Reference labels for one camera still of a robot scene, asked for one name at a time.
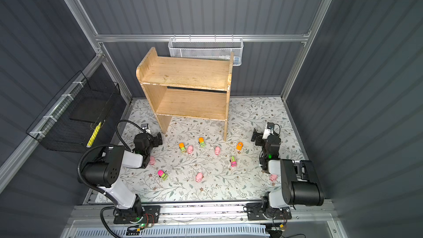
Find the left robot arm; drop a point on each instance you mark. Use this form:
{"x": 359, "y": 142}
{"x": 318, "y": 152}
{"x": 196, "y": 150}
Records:
{"x": 99, "y": 169}

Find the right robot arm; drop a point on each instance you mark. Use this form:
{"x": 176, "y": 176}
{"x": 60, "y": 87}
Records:
{"x": 299, "y": 182}

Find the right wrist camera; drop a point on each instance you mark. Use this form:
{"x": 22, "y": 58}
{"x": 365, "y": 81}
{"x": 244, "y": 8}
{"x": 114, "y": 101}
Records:
{"x": 269, "y": 130}

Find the orange green mixer truck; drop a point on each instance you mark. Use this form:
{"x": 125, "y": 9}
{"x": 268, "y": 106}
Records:
{"x": 202, "y": 142}
{"x": 182, "y": 147}

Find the wooden two-tier shelf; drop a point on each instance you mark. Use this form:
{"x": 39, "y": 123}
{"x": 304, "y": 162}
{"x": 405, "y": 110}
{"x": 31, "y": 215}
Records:
{"x": 186, "y": 87}

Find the orange green mixer truck right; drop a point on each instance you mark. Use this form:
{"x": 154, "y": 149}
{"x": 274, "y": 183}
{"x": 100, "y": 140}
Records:
{"x": 202, "y": 142}

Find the black wire basket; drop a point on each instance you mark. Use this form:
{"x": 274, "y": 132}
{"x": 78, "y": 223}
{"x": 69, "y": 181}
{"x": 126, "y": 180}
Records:
{"x": 68, "y": 124}

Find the white vented cover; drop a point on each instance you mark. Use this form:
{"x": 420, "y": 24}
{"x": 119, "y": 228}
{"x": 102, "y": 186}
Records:
{"x": 193, "y": 231}

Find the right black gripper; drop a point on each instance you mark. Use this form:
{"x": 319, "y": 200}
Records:
{"x": 256, "y": 135}

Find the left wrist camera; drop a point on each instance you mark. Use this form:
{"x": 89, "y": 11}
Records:
{"x": 145, "y": 127}

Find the yellow corn toy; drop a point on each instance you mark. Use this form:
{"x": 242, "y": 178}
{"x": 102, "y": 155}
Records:
{"x": 94, "y": 135}

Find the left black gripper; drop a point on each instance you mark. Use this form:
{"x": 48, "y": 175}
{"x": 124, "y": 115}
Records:
{"x": 155, "y": 143}

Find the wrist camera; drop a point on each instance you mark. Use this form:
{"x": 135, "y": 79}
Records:
{"x": 269, "y": 130}
{"x": 145, "y": 127}

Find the orange toy car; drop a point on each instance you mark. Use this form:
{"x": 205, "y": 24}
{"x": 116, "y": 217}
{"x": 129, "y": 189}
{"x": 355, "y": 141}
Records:
{"x": 239, "y": 146}

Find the pink green toy truck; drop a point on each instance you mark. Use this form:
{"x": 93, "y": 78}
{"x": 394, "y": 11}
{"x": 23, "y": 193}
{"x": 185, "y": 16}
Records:
{"x": 233, "y": 161}

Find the white wire mesh basket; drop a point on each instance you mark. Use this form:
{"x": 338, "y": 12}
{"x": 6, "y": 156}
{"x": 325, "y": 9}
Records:
{"x": 215, "y": 50}

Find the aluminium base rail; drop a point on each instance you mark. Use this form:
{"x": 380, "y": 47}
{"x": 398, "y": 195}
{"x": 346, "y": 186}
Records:
{"x": 204, "y": 212}

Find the pink pig toy front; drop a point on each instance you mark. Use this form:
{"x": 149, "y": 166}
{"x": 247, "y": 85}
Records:
{"x": 199, "y": 177}

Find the orange green mixer truck left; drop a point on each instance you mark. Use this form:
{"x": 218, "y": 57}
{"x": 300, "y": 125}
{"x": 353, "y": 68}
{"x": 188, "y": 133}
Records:
{"x": 182, "y": 147}

